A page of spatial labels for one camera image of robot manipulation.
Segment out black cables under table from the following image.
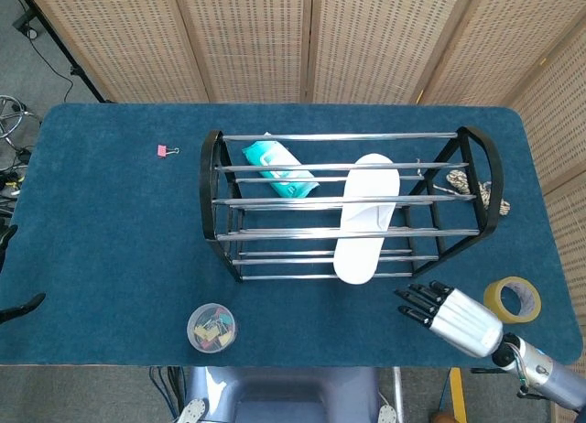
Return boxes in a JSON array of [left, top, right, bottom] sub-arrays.
[[148, 366, 187, 419]]

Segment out cable bundle on floor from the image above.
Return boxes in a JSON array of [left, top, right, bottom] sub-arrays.
[[0, 146, 33, 202]]

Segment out clear jar of binder clips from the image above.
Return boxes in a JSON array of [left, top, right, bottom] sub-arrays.
[[186, 302, 239, 354]]

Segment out white slipper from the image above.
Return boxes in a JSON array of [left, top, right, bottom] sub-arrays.
[[332, 153, 401, 286]]

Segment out blue carpet table mat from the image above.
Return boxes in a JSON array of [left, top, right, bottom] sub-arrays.
[[0, 103, 582, 368]]

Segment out yellow tape roll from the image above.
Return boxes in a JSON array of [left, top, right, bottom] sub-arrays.
[[483, 276, 543, 325]]

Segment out black and chrome shoe rack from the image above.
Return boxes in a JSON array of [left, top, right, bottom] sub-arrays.
[[199, 125, 505, 283]]

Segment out beige braided rope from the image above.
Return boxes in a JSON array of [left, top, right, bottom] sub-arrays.
[[415, 159, 512, 217]]

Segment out chrome chair base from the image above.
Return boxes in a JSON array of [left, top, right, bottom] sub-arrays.
[[0, 94, 42, 149]]

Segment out blue-grey robot torso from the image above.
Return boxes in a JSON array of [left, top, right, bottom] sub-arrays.
[[176, 365, 399, 423]]

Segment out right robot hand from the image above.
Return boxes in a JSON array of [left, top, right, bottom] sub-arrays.
[[394, 280, 505, 359]]

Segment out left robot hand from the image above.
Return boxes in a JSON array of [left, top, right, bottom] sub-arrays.
[[0, 223, 47, 324]]

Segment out white metal pole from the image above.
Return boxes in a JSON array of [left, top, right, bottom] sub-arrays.
[[391, 366, 407, 423]]

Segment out black stand leg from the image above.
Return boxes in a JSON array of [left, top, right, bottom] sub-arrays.
[[8, 0, 114, 103]]

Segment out teal wet wipes pack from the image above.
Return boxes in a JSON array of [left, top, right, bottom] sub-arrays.
[[241, 132, 320, 200]]

